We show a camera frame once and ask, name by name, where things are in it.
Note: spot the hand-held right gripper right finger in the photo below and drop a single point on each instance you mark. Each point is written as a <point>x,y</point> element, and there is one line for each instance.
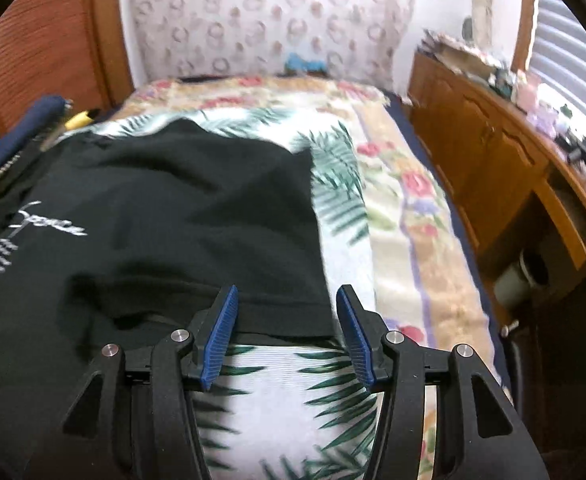
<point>355,340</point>

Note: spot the wooden louvered closet door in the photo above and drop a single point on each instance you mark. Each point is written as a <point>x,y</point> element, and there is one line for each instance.
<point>38,35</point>

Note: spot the small blue toy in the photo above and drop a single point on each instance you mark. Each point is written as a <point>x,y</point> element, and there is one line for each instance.
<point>303,63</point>

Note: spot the white tied curtain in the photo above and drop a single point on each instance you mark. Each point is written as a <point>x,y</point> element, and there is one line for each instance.
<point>480,5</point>

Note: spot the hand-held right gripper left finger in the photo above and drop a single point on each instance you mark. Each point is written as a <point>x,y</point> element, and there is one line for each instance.
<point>220,340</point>

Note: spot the palm leaf print sheet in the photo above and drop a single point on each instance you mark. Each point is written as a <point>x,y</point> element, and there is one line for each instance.
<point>283,410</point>

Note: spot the wooden cabinet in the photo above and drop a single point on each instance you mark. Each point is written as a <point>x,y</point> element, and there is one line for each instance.
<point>483,130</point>

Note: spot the pile of clutter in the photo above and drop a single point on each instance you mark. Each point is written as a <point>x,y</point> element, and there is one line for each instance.
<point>538,105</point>

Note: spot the white cup in cabinet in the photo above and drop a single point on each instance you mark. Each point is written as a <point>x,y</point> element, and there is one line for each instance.
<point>513,280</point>

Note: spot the floral blanket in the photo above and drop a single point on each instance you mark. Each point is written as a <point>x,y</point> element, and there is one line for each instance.
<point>423,260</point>

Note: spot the black t-shirt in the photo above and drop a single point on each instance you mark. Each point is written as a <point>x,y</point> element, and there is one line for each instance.
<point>173,210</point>

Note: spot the navy blue bed sheet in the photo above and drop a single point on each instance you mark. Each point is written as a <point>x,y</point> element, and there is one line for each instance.
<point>465,245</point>

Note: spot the navy blue folded cloth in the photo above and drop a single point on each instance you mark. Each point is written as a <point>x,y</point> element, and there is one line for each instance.
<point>18,135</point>

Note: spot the white window blind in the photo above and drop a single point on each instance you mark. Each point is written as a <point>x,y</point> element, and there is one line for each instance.
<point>568,60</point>

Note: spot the yellow cloth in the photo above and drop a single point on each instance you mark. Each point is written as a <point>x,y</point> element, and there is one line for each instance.
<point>79,120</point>

